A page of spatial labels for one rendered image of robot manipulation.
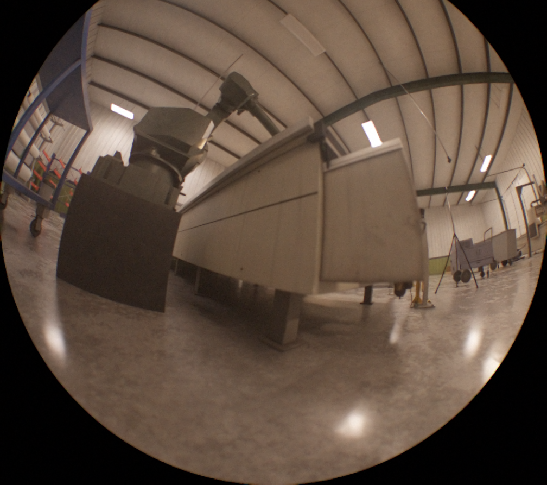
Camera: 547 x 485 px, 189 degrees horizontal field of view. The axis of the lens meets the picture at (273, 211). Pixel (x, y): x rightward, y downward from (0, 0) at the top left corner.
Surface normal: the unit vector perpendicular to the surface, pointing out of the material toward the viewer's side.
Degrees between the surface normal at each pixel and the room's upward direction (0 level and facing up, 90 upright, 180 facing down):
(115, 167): 90
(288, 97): 173
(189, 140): 90
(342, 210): 90
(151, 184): 90
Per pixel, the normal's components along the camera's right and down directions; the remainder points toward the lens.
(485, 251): -0.71, -0.33
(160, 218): 0.67, -0.18
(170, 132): 0.44, -0.26
